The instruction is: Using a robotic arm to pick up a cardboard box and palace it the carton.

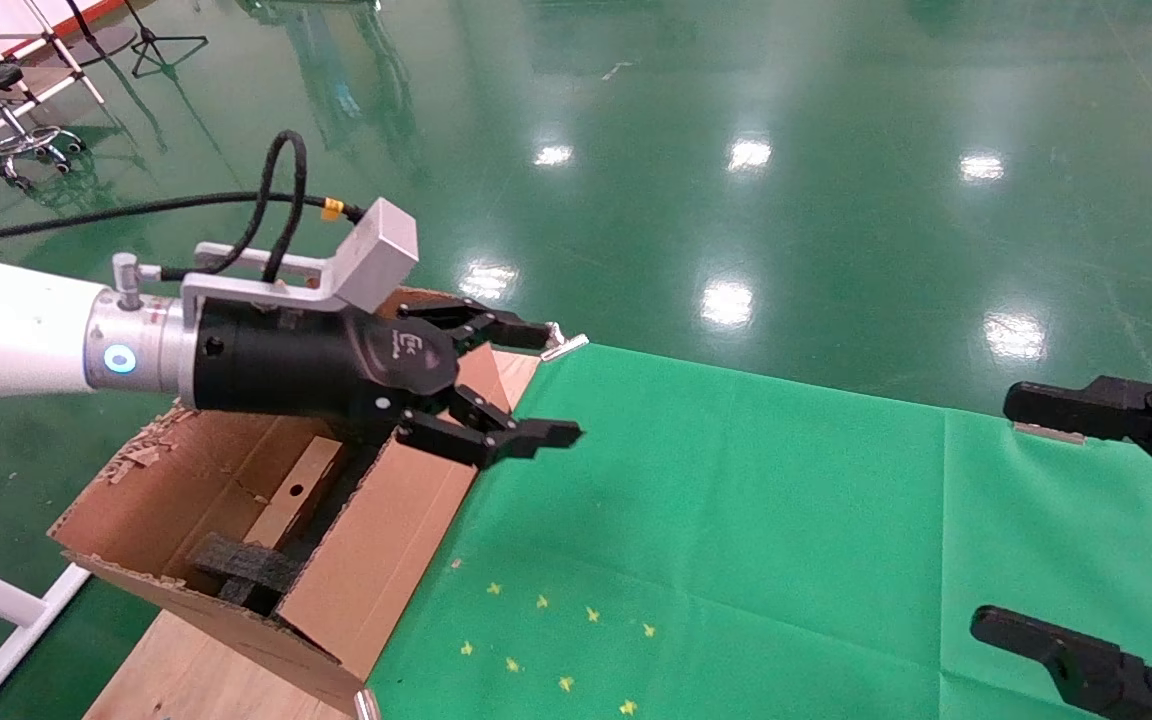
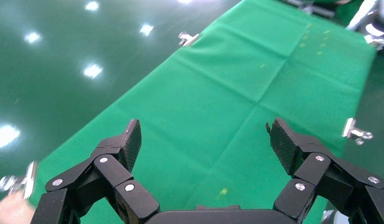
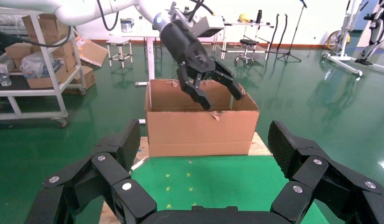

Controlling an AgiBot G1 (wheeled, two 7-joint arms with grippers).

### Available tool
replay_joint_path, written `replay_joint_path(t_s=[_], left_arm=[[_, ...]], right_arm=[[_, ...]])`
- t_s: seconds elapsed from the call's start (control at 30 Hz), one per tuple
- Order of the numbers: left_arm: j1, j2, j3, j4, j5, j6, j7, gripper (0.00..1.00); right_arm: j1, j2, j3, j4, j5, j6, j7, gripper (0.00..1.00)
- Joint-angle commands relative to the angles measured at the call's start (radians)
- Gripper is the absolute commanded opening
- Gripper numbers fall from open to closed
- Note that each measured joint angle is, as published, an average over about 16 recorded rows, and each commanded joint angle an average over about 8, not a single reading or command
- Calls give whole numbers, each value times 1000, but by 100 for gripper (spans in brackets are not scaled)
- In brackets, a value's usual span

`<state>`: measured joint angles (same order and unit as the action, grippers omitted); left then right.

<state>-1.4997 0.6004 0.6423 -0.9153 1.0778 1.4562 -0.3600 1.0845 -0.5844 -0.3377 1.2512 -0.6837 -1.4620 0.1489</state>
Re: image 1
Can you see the green cloth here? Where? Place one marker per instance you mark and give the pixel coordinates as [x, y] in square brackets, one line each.
[786, 550]

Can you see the black foam block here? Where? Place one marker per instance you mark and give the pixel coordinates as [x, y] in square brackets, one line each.
[246, 565]

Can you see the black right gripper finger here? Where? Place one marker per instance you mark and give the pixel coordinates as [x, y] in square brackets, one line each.
[1066, 410]
[1086, 665]

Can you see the black tripod stand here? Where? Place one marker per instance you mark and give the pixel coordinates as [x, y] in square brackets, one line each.
[149, 35]

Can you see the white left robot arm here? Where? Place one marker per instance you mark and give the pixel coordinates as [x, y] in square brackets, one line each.
[6, 330]

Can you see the small cardboard box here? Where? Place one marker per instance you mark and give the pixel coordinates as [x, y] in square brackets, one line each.
[291, 495]

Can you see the black round base stand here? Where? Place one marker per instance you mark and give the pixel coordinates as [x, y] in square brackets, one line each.
[111, 45]

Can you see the silver metal clip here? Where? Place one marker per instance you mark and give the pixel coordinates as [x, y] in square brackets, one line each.
[367, 705]
[568, 345]

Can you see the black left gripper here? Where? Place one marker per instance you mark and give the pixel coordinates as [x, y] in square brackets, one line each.
[306, 360]

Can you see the large open cardboard carton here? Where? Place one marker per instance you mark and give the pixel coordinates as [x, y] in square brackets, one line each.
[386, 540]

